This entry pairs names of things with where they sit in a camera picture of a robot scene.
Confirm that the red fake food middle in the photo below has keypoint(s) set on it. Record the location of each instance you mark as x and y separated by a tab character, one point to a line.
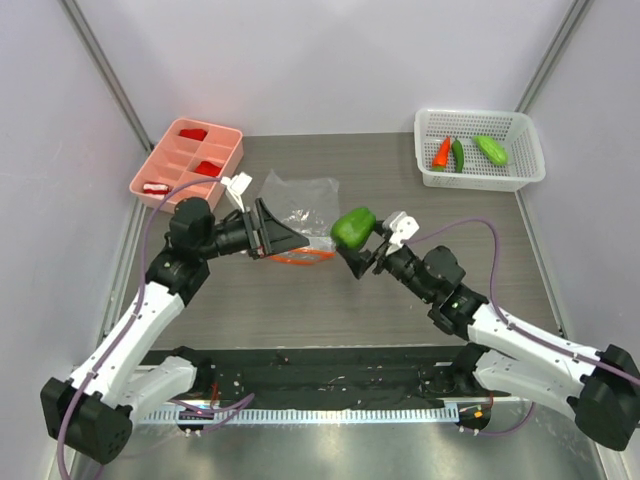
207	168

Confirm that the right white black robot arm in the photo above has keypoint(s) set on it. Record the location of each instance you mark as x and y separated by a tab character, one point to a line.
597	389

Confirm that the green fake pea pod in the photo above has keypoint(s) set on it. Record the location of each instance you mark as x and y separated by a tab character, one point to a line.
492	149

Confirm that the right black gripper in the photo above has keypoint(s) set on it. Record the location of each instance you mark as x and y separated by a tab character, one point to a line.
379	255

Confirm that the dark green fake chili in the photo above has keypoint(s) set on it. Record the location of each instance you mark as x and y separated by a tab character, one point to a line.
458	154

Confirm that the white slotted cable duct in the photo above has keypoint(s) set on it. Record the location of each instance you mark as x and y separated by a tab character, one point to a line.
174	414

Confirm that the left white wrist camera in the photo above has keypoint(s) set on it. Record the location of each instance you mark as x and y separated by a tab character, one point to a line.
235	187

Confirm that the pink compartment tray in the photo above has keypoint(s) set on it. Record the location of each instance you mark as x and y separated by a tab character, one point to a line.
174	158

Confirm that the green fake pepper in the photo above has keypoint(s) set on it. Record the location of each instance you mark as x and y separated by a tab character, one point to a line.
353	229

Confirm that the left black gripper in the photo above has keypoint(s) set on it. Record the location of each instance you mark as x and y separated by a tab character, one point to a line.
266	235

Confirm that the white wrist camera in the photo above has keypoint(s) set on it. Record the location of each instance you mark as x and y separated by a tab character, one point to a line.
235	187
402	228

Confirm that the aluminium frame rail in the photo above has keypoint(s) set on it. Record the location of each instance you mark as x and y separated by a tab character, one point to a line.
539	381

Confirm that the orange fake carrot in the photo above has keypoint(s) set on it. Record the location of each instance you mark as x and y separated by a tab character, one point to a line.
440	160

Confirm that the white perforated plastic basket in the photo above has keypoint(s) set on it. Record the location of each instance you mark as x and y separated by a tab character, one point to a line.
514	131

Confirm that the red white fake food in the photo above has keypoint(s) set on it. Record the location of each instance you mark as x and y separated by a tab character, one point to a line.
158	190

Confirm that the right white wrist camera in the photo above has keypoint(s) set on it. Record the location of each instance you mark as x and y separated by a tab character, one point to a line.
402	228

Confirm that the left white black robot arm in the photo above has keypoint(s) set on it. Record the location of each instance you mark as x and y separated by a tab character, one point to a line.
94	411

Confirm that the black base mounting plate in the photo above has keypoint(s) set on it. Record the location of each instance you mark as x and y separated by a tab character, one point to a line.
334	378

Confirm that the clear orange zip top bag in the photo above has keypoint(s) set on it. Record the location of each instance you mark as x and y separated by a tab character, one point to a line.
308	206

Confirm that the red fake food top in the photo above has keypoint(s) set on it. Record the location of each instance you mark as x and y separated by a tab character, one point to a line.
196	134

